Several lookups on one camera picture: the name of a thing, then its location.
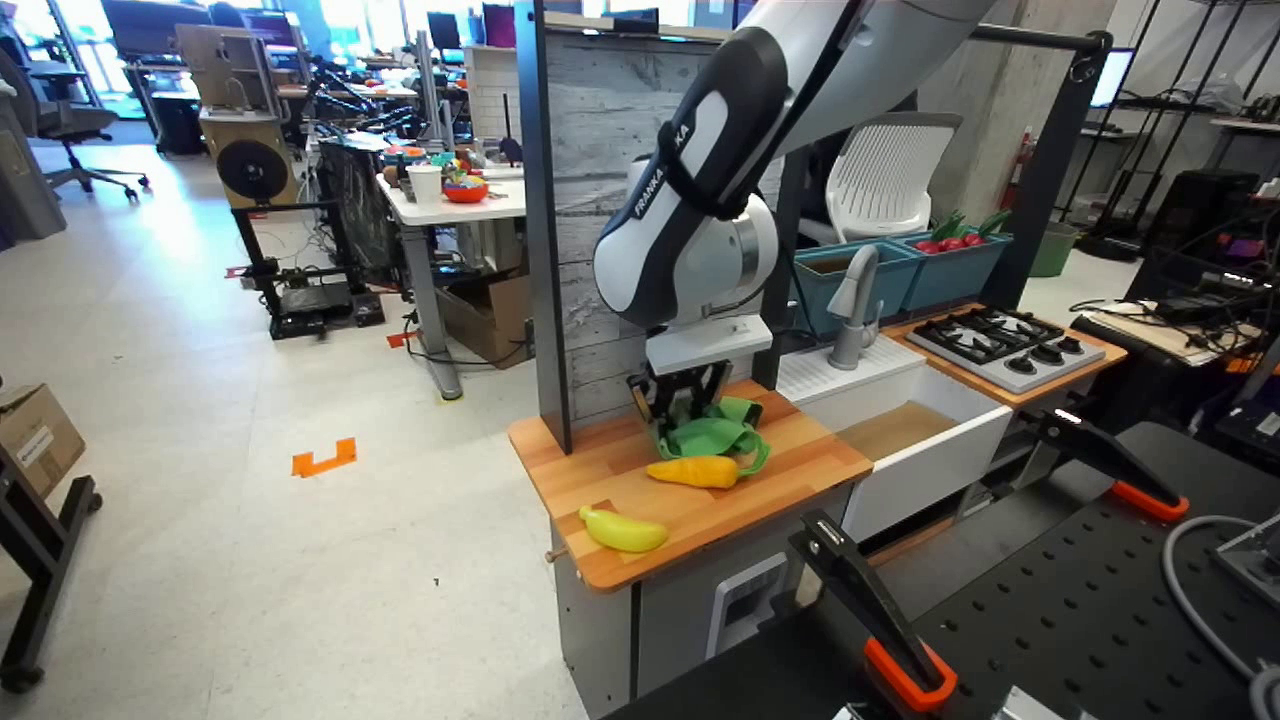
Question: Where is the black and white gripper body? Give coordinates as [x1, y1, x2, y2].
[626, 317, 771, 415]

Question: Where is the grey toy faucet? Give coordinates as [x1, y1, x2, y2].
[826, 244, 878, 372]

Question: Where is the teal storage bin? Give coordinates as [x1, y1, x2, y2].
[790, 232, 1012, 337]

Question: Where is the cardboard box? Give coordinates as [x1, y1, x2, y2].
[439, 272, 533, 367]

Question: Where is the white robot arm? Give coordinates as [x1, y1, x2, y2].
[593, 0, 994, 456]

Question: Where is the yellow-orange toy pepper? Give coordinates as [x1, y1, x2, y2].
[647, 456, 738, 493]

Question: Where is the green cloth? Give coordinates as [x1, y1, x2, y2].
[659, 395, 771, 475]

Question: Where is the white toy sink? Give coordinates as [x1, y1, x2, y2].
[776, 339, 1012, 541]

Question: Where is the white desk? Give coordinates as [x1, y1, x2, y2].
[370, 164, 533, 406]

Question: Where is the toy stove top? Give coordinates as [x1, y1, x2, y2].
[907, 308, 1104, 395]

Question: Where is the grey wood backsplash panel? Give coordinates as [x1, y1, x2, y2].
[515, 0, 737, 447]

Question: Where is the yellow toy banana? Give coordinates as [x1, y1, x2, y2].
[580, 509, 669, 556]

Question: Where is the white plastic chair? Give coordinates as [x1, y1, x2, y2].
[825, 114, 959, 242]

